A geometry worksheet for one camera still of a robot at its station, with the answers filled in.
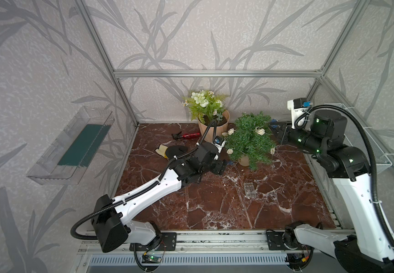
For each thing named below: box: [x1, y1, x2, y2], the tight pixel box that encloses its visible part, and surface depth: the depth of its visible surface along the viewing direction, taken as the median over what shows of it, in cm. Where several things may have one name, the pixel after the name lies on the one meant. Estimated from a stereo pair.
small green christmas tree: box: [224, 111, 276, 171], surface depth 80 cm
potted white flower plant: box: [181, 89, 231, 141], surface depth 94 cm
